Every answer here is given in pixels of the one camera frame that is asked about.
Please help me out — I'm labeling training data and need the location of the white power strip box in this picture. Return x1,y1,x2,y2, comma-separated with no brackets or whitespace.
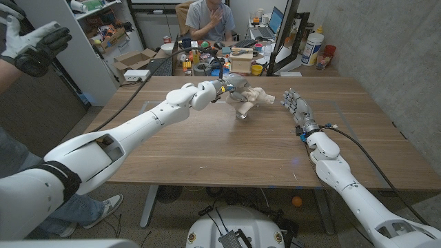
123,69,152,83

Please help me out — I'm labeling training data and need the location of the grey tape roll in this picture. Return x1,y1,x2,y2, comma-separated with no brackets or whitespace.
192,62,213,76

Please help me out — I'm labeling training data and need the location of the grey table leg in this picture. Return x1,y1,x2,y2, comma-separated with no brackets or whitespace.
139,185,159,229
312,188,336,236

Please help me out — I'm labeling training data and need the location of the white shelf unit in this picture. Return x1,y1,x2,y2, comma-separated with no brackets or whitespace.
15,0,145,107

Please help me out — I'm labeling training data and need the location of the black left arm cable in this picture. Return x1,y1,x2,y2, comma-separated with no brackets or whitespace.
90,46,225,134

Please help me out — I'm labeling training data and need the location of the glass with colourful items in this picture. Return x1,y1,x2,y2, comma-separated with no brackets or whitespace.
316,51,333,71

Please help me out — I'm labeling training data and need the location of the seated person grey shirt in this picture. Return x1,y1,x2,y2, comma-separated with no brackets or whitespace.
185,0,236,43

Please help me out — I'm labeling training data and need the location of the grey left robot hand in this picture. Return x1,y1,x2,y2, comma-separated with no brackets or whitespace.
215,73,258,104

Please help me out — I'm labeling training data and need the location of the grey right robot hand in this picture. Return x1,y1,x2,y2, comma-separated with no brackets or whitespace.
280,88,320,136

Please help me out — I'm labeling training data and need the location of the black monitor stand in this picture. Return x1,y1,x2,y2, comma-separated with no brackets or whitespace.
292,12,311,63

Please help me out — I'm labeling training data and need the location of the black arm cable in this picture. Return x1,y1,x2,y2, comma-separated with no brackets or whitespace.
90,46,225,134
320,123,431,225

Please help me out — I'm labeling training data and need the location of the beige cloth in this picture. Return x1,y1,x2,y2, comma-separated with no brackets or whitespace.
225,86,276,116

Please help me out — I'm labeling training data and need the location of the black monitor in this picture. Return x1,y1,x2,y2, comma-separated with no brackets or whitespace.
267,0,300,76

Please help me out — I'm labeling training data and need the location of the small wooden box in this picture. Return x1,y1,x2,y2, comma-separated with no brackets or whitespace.
229,47,254,74

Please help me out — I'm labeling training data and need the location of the white canister blue label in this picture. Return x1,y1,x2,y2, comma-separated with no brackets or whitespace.
301,32,325,67

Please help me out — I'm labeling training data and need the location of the clear glass cup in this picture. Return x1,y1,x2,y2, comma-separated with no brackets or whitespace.
235,103,251,120

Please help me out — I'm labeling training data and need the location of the black laptop keyboard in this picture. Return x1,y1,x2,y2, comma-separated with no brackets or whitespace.
146,56,174,77

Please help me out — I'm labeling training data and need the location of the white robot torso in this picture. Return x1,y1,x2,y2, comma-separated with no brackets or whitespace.
185,205,286,248

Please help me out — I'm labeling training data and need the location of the cardboard box with toys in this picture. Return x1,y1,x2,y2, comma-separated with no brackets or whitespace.
88,23,128,54

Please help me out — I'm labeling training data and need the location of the operator bare forearm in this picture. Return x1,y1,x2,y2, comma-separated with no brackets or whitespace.
0,58,23,96

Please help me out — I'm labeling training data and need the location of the black round fan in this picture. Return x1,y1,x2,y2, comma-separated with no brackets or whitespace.
156,185,183,204

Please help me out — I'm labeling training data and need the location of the open cardboard box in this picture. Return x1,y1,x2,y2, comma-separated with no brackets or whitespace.
112,48,158,72

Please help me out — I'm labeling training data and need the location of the grey white sneaker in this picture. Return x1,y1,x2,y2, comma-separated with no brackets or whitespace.
57,222,79,239
81,194,124,230

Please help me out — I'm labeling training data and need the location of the brown chair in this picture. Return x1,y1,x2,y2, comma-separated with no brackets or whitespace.
175,1,194,37

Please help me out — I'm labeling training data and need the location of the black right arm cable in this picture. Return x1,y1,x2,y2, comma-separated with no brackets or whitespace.
320,123,431,225

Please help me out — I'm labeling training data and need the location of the operator white black glove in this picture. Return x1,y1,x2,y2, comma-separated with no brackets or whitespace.
0,0,73,79

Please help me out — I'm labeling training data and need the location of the open silver laptop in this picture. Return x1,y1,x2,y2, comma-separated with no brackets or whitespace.
249,6,285,39

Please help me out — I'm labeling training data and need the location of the black desktop keyboard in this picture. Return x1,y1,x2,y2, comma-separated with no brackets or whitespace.
234,38,258,49

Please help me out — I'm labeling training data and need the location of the operator blue jeans leg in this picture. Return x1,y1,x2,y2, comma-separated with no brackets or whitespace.
0,127,105,240

